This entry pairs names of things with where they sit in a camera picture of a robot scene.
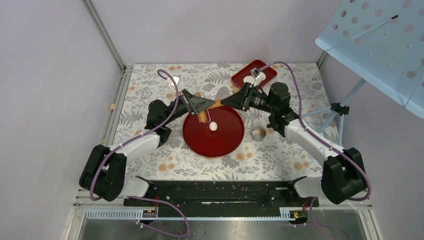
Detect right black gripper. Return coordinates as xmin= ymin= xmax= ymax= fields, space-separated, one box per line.
xmin=221 ymin=82 xmax=277 ymax=114

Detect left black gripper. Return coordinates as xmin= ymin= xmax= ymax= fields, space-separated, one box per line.
xmin=163 ymin=89 xmax=216 ymax=126

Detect wooden double-ended roller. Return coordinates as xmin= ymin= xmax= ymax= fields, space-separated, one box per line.
xmin=194 ymin=100 xmax=223 ymax=123

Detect white dough ball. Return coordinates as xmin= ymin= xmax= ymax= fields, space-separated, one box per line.
xmin=209 ymin=121 xmax=218 ymax=132

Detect round red tray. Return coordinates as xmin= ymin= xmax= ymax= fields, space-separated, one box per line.
xmin=182 ymin=106 xmax=245 ymax=158

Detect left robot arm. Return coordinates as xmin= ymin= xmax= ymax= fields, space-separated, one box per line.
xmin=79 ymin=89 xmax=215 ymax=206

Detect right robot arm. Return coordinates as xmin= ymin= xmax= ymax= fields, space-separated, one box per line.
xmin=220 ymin=82 xmax=371 ymax=206

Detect left round dumpling wrapper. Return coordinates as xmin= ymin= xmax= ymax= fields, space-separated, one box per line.
xmin=243 ymin=75 xmax=256 ymax=85

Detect red rectangular tray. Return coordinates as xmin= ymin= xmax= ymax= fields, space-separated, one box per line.
xmin=231 ymin=59 xmax=278 ymax=88

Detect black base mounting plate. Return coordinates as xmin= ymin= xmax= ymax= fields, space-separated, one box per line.
xmin=123 ymin=180 xmax=319 ymax=218

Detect light blue tripod stand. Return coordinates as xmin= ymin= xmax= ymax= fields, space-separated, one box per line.
xmin=303 ymin=78 xmax=367 ymax=146

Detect light blue perforated panel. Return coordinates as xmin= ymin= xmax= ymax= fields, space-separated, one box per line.
xmin=315 ymin=0 xmax=424 ymax=118

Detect scraper with orange handle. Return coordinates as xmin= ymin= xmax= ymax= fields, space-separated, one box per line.
xmin=214 ymin=86 xmax=234 ymax=101

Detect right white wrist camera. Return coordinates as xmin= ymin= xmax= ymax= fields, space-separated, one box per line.
xmin=250 ymin=68 xmax=266 ymax=87

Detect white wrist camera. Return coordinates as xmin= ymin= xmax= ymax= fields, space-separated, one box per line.
xmin=168 ymin=75 xmax=180 ymax=90
xmin=250 ymin=68 xmax=266 ymax=87

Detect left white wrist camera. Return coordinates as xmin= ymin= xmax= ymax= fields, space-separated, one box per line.
xmin=168 ymin=75 xmax=180 ymax=90

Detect round metal cutter ring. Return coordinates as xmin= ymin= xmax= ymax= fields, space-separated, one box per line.
xmin=250 ymin=126 xmax=268 ymax=143

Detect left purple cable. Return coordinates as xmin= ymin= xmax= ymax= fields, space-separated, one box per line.
xmin=89 ymin=68 xmax=191 ymax=239

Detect purple cable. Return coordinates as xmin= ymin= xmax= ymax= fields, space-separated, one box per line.
xmin=89 ymin=68 xmax=191 ymax=239
xmin=258 ymin=61 xmax=373 ymax=239

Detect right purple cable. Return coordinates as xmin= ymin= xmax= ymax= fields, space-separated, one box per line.
xmin=258 ymin=61 xmax=373 ymax=239

